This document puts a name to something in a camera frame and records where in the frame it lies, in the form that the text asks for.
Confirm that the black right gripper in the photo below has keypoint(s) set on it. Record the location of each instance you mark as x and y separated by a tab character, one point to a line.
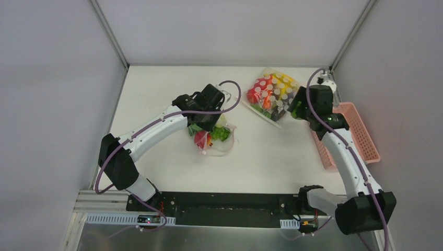
298	107

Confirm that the aluminium frame front rail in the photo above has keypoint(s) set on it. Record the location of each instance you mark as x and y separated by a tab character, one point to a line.
109	202

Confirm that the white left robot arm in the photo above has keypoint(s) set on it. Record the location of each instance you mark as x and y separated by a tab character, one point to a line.
118	154

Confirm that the clear zip top bag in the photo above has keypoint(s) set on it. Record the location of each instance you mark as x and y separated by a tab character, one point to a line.
217	142

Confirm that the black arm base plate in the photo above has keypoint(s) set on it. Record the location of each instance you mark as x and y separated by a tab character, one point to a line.
231	209

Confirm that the aluminium frame corner post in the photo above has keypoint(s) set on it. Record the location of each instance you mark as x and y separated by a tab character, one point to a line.
105	26

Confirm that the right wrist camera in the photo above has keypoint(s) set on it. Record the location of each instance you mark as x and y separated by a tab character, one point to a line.
325	78

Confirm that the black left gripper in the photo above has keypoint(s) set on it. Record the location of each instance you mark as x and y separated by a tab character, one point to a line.
206	124

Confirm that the green fake grapes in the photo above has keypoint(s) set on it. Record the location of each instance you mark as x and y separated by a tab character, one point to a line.
220	133

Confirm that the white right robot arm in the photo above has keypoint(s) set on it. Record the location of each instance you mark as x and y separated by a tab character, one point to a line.
367	207

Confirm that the red fake pomegranate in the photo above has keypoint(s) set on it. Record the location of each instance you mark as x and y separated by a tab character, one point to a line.
203	140

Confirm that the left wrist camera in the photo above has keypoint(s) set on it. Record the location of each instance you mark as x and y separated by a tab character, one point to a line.
227	95

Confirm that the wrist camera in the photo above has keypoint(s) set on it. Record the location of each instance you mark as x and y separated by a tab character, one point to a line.
325	78
227	95

